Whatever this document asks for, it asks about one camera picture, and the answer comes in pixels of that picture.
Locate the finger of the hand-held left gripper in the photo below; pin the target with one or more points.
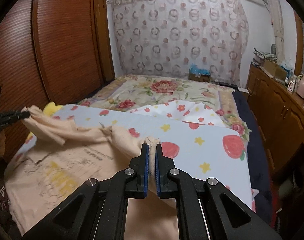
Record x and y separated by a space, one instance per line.
17 115

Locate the black flat device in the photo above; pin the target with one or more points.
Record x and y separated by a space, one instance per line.
223 83

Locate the wooden window frame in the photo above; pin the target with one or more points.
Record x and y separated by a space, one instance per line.
300 45

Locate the white power strip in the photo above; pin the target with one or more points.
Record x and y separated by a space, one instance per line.
243 89

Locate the cream window curtain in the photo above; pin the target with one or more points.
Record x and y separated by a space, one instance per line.
277 22

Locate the peach printed t-shirt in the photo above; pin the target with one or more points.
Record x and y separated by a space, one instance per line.
67 155

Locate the small cardboard box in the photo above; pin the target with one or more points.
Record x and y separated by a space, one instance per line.
199 78

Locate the stack of folded cloths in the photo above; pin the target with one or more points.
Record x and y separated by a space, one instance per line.
263 53

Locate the blue crumpled cloth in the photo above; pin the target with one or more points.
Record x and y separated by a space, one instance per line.
199 68

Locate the yellow plush toy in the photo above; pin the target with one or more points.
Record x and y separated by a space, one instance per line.
52 108

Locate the wooden cabinet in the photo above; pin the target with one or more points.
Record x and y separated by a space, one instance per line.
272 105

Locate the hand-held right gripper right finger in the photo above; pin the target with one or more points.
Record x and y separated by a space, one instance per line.
157 177

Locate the open cardboard box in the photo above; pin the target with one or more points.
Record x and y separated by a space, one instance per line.
274 70

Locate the pink thermos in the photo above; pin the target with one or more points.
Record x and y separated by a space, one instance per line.
302 87

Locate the small grey fan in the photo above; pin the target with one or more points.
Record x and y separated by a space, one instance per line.
273 49

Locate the wooden wardrobe side panel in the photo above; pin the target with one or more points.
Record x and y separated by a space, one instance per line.
104 42

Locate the strawberry print bed sheet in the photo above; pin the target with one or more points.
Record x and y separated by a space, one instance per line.
192 140

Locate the floral blanket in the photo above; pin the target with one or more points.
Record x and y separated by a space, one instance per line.
164 87

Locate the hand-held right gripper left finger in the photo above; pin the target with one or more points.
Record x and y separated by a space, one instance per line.
146 175

